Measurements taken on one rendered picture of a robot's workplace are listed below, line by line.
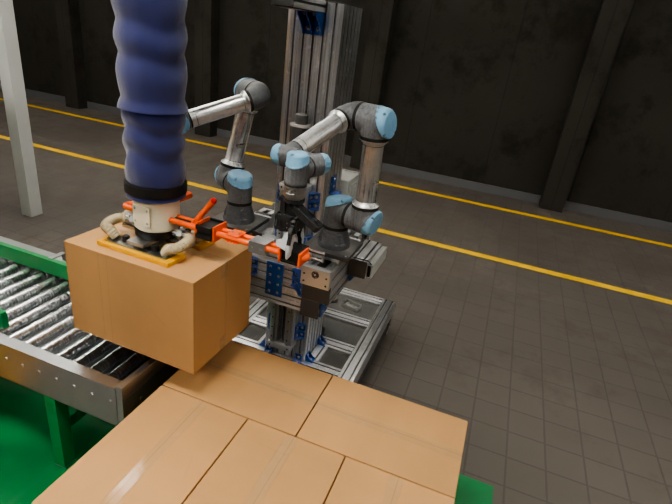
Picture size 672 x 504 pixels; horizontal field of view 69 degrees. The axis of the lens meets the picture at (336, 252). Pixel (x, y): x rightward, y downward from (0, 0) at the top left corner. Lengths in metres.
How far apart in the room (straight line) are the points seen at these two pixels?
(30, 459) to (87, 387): 0.66
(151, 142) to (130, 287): 0.55
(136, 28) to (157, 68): 0.13
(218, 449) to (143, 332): 0.53
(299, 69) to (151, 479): 1.69
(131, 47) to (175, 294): 0.83
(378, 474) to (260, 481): 0.41
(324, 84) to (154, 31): 0.78
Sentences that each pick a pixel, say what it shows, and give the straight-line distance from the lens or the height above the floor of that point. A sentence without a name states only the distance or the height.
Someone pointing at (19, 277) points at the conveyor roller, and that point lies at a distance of 3.09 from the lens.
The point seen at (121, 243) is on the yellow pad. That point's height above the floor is 1.10.
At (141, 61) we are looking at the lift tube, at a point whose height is 1.76.
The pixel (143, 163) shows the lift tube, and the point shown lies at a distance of 1.86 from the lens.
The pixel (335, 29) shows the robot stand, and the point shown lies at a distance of 2.21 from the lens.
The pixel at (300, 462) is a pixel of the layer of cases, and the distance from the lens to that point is 1.86.
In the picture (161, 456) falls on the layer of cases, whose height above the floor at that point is 0.54.
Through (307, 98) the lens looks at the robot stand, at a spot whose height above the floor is 1.63.
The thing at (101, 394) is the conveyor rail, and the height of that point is 0.54.
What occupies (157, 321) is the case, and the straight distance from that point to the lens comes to 1.97.
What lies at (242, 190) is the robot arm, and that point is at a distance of 2.31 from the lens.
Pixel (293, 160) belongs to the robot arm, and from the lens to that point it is 1.58.
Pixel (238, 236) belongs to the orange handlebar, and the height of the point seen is 1.22.
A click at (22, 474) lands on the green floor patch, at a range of 2.72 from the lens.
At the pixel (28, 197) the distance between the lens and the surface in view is 5.28.
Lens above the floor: 1.94
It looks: 25 degrees down
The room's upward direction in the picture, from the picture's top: 8 degrees clockwise
